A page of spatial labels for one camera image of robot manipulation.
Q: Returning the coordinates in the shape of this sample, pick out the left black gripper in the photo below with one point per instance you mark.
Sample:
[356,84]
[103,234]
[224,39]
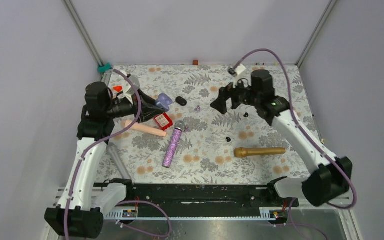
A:
[144,105]

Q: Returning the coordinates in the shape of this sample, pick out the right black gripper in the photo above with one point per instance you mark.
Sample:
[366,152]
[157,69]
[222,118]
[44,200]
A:
[225,93]

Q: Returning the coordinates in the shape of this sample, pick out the lavender earbud charging case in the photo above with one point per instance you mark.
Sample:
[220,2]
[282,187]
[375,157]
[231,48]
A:
[164,101]

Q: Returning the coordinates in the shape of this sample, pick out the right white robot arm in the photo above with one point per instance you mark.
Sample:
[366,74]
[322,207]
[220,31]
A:
[330,175]

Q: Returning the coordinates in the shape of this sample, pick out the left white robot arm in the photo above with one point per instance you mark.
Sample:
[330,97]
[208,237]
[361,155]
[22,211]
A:
[77,214]

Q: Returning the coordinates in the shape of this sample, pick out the black oval earbud case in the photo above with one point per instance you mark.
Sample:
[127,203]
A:
[181,101]

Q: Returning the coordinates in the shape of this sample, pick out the red toy block tray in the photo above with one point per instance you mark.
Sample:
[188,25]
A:
[163,121]

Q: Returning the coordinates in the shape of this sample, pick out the peach pink microphone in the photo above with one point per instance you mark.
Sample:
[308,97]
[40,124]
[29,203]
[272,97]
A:
[148,130]

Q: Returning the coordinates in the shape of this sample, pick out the red triangular block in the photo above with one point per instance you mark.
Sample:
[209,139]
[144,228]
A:
[118,88]

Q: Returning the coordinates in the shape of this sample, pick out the purple glitter microphone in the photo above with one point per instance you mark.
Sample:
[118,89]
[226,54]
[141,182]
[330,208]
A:
[176,136]

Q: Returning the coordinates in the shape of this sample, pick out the floral table mat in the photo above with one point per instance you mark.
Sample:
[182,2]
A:
[203,155]

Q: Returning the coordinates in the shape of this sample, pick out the gold microphone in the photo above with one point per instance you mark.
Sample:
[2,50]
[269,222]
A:
[242,152]

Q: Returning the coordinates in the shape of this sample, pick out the teal clamp block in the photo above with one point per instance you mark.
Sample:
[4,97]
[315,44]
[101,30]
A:
[104,68]

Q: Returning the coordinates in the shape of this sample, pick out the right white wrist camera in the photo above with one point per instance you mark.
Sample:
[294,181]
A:
[237,74]

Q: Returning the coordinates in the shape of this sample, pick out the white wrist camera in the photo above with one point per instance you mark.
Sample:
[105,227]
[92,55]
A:
[237,74]
[127,92]

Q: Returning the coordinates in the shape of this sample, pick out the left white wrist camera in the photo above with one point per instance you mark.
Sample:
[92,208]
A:
[127,92]

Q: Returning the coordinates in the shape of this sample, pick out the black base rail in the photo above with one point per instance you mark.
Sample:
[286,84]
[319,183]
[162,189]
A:
[146,201]

